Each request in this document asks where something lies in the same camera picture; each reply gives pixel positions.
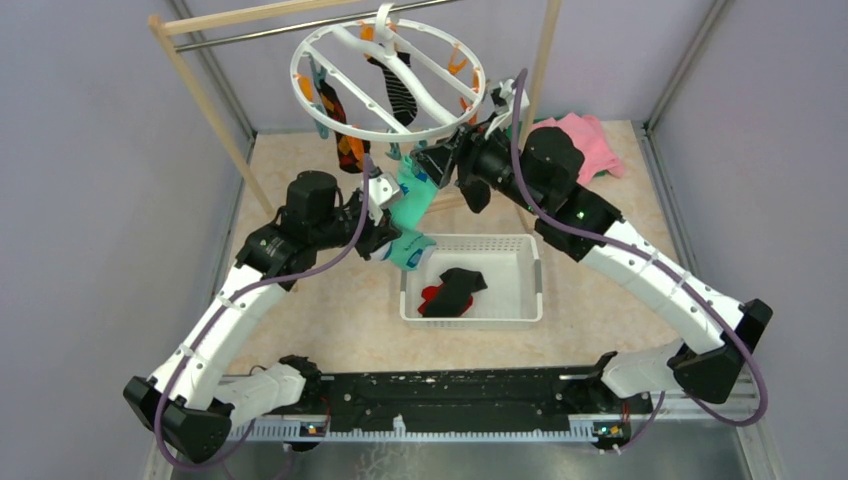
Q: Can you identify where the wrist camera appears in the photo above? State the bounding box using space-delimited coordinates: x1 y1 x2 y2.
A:
485 78 530 138
368 168 404 210

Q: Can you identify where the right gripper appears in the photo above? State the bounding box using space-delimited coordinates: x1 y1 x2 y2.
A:
410 112 546 217

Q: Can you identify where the pink cloth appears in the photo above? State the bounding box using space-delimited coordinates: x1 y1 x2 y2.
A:
530 112 626 186

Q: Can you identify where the wooden drying rack frame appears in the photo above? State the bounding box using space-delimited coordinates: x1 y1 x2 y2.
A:
147 1 562 214

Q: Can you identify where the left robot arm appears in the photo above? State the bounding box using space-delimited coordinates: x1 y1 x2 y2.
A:
123 167 402 469

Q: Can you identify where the metal hanging rod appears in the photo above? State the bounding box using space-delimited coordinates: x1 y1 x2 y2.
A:
176 0 456 53

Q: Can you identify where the white round sock hanger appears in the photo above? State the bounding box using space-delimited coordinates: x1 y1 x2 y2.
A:
288 3 487 143

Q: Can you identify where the white plastic basket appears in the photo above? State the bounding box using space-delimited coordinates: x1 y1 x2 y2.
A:
399 234 543 330

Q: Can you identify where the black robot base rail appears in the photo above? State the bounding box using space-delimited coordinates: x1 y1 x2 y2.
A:
275 354 654 449

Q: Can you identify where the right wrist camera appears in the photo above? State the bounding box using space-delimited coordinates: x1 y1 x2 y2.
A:
485 78 530 138

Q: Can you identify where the black white striped sock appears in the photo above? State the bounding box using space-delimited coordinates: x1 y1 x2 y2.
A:
366 56 418 127

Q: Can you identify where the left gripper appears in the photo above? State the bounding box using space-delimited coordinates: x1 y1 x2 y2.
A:
311 190 401 260

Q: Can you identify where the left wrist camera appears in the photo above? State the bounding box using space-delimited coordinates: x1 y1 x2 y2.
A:
368 168 404 210

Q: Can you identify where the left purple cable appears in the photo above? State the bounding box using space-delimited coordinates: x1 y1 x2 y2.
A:
153 155 372 473

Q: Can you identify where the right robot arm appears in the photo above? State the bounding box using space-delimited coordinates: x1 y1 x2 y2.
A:
411 124 773 412

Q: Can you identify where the teal sock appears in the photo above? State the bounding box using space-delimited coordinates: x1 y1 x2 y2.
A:
375 155 438 271

